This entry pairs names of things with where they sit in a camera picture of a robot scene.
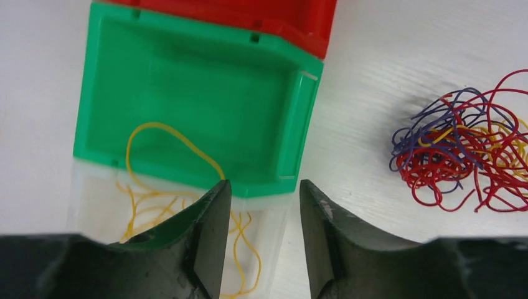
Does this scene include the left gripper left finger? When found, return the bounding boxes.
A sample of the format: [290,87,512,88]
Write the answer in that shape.
[1,180,232,298]

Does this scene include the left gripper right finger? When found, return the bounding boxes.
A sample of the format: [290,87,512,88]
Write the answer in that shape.
[299,179,527,298]

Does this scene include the yellow cables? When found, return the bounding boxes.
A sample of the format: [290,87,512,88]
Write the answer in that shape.
[115,120,528,299]

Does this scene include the purple cables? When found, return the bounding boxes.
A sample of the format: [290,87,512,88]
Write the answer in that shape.
[389,87,516,195]

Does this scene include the red cables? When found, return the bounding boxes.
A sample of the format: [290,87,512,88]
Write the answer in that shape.
[395,69,528,213]

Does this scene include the clear plastic bin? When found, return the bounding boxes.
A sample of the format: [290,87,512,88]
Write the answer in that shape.
[67,160,293,298]

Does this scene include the green plastic bin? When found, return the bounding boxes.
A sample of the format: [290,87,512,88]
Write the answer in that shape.
[73,1,323,198]

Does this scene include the red plastic bin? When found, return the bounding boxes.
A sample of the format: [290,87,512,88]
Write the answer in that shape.
[112,0,337,60]

